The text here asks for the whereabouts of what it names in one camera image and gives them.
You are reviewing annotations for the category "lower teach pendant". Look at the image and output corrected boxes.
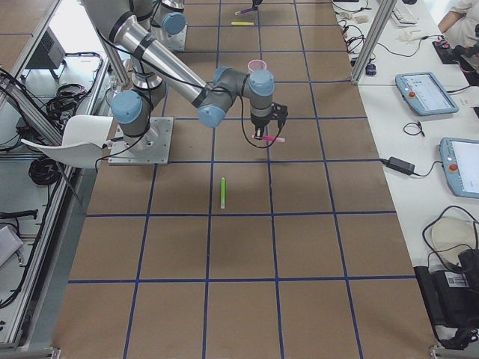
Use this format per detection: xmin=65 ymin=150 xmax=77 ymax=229
xmin=439 ymin=138 xmax=478 ymax=198

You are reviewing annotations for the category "black power adapter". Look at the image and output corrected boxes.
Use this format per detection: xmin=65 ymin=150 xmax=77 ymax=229
xmin=380 ymin=156 xmax=415 ymax=176

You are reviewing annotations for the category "green pen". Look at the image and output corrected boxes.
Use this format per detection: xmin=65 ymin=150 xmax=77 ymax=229
xmin=220 ymin=177 xmax=227 ymax=209

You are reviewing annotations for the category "white chair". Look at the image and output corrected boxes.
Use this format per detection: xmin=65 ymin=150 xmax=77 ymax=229
xmin=22 ymin=114 xmax=113 ymax=169

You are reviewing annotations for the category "black bag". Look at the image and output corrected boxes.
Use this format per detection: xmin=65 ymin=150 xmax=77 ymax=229
xmin=414 ymin=249 xmax=478 ymax=350

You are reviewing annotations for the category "pink mesh cup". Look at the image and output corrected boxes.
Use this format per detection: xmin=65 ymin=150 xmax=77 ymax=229
xmin=247 ymin=59 xmax=267 ymax=73

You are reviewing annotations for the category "teach pendant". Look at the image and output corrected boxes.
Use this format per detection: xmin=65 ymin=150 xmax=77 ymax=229
xmin=439 ymin=138 xmax=478 ymax=198
xmin=394 ymin=72 xmax=459 ymax=116

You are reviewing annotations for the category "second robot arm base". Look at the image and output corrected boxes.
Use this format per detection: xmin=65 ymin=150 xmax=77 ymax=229
xmin=129 ymin=0 xmax=187 ymax=52

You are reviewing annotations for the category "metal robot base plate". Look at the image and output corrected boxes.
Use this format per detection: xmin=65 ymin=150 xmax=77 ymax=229
xmin=108 ymin=117 xmax=174 ymax=165

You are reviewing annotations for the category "aluminium frame post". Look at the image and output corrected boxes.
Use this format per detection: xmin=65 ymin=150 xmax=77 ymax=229
xmin=350 ymin=0 xmax=396 ymax=85

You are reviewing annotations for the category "upper teach pendant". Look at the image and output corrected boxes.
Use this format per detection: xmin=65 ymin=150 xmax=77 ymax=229
xmin=394 ymin=72 xmax=459 ymax=116

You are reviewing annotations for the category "pink pen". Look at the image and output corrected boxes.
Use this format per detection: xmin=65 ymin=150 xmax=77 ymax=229
xmin=253 ymin=135 xmax=286 ymax=143

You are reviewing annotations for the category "person in white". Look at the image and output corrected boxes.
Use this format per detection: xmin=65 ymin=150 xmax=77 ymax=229
xmin=438 ymin=0 xmax=478 ymax=47

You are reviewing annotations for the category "white keyboard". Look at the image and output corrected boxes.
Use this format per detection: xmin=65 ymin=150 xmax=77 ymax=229
xmin=391 ymin=1 xmax=418 ymax=28

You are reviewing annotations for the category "yellow pen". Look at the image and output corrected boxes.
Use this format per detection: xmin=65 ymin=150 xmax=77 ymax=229
xmin=231 ymin=21 xmax=254 ymax=26

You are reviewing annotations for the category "purple pen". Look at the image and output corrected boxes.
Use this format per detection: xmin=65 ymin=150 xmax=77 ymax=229
xmin=234 ymin=7 xmax=257 ymax=16

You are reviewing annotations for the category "small black cable loop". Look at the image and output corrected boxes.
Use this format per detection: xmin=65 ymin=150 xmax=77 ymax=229
xmin=403 ymin=121 xmax=426 ymax=138

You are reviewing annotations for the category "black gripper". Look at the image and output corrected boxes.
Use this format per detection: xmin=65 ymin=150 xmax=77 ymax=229
xmin=250 ymin=114 xmax=270 ymax=138

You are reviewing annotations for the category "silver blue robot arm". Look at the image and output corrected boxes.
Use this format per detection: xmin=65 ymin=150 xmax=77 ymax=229
xmin=82 ymin=1 xmax=287 ymax=140

